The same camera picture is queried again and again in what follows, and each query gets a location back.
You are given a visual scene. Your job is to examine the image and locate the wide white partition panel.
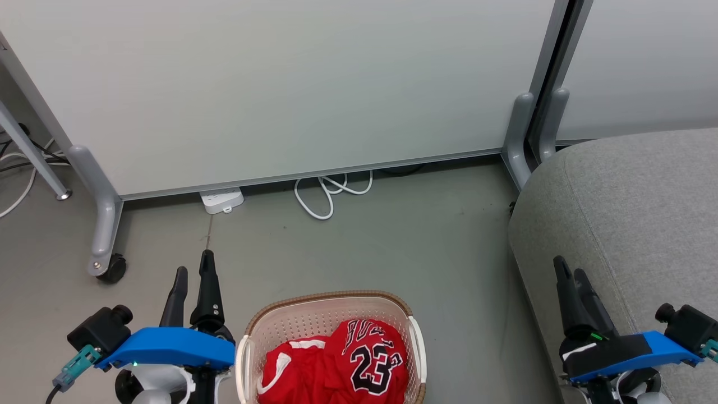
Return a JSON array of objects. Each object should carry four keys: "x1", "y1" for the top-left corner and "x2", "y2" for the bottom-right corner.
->
[{"x1": 0, "y1": 0, "x2": 561, "y2": 278}]

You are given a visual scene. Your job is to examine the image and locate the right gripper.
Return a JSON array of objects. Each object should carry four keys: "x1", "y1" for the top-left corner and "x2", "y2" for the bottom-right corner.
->
[{"x1": 553, "y1": 255, "x2": 654, "y2": 378}]

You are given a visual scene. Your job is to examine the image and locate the large black caster wheel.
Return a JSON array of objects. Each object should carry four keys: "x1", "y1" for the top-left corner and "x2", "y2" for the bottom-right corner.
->
[{"x1": 96, "y1": 254, "x2": 127, "y2": 284}]

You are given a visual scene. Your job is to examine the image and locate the left teal-plug black cable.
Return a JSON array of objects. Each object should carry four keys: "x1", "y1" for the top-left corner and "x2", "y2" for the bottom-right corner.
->
[{"x1": 45, "y1": 345, "x2": 103, "y2": 404}]

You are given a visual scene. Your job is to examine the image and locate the grey fabric sofa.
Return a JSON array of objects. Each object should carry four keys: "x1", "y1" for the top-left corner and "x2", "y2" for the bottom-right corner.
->
[{"x1": 508, "y1": 128, "x2": 718, "y2": 404}]

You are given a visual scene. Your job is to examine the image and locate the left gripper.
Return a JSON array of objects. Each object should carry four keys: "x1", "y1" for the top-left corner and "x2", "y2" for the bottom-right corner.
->
[{"x1": 160, "y1": 250, "x2": 236, "y2": 344}]

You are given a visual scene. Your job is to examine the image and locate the narrow white partition panel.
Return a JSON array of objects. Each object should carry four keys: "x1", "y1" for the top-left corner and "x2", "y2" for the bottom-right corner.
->
[{"x1": 527, "y1": 0, "x2": 718, "y2": 164}]

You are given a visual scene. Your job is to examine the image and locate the black floor cables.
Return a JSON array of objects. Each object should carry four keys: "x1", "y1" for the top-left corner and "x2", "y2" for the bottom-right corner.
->
[{"x1": 0, "y1": 123, "x2": 71, "y2": 172}]

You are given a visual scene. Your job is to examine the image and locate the left blue camera mount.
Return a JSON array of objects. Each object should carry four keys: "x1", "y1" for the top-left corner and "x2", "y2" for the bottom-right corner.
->
[{"x1": 95, "y1": 327, "x2": 236, "y2": 371}]

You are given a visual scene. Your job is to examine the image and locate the looped white cable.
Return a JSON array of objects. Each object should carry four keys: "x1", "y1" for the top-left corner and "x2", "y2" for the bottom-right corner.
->
[{"x1": 294, "y1": 170, "x2": 374, "y2": 221}]

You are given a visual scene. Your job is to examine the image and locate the cream perforated laundry basket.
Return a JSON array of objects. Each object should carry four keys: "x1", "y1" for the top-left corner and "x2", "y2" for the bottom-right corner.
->
[{"x1": 234, "y1": 290, "x2": 428, "y2": 404}]

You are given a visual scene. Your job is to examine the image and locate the grey metal table leg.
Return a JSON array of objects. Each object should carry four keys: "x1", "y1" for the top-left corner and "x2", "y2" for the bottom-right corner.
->
[{"x1": 0, "y1": 101, "x2": 72, "y2": 201}]

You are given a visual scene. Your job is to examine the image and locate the right blue camera mount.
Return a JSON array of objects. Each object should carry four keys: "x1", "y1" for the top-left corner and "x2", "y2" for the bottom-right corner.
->
[{"x1": 569, "y1": 331, "x2": 705, "y2": 385}]

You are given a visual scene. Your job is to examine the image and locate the red basketball jersey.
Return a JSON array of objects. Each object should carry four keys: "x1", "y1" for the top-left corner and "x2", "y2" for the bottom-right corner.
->
[{"x1": 257, "y1": 319, "x2": 409, "y2": 404}]

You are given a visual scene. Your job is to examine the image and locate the thin white floor cable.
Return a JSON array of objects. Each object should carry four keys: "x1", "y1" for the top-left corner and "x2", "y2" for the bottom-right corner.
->
[{"x1": 0, "y1": 139, "x2": 54, "y2": 219}]

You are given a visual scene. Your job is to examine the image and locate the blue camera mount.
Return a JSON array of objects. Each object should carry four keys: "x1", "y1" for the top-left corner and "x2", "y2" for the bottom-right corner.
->
[
  {"x1": 95, "y1": 327, "x2": 236, "y2": 371},
  {"x1": 569, "y1": 331, "x2": 705, "y2": 385}
]

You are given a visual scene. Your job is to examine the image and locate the white power strip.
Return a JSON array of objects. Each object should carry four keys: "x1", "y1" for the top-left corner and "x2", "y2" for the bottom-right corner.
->
[{"x1": 200, "y1": 188, "x2": 245, "y2": 215}]

